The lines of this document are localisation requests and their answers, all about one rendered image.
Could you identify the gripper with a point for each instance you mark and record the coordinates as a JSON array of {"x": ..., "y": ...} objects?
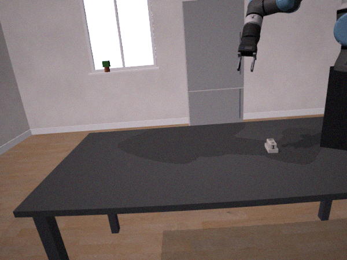
[{"x": 250, "y": 38}]

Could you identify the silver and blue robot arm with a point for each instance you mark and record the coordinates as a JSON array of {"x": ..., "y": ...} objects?
[{"x": 267, "y": 7}]

